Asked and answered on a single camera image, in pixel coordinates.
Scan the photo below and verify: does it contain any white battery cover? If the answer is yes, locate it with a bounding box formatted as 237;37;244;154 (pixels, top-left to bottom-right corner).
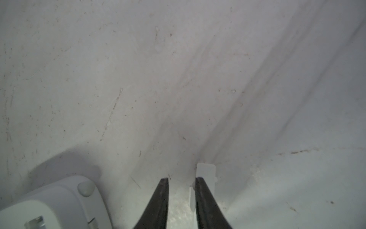
189;163;217;212

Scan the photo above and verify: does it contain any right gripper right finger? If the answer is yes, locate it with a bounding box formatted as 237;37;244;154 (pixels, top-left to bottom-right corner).
195;177;232;229

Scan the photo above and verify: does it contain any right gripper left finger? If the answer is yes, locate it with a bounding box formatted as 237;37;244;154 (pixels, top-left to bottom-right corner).
134;178;169;229

